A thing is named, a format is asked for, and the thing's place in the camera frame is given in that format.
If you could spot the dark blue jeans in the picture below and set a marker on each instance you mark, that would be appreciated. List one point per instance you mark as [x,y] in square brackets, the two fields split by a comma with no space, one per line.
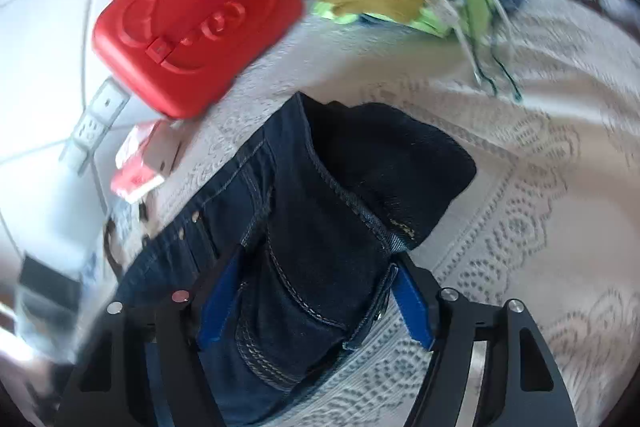
[325,207]

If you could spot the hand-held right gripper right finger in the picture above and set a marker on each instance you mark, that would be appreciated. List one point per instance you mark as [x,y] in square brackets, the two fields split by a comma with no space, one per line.
[412,307]

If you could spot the red plastic carry case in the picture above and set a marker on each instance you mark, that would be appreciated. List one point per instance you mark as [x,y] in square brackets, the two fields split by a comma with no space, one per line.
[190,42]

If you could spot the white power strip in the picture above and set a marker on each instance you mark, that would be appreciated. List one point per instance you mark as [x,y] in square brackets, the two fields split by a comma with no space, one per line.
[95,122]

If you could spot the pink cardboard box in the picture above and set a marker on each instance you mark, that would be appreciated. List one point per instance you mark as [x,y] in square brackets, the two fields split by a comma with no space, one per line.
[140,167]

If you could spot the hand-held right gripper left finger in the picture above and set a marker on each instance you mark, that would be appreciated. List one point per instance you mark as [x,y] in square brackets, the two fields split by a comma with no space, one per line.
[220,307]

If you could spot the white lace tablecloth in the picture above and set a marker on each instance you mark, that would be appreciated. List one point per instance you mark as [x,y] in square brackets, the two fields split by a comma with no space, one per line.
[525,157]

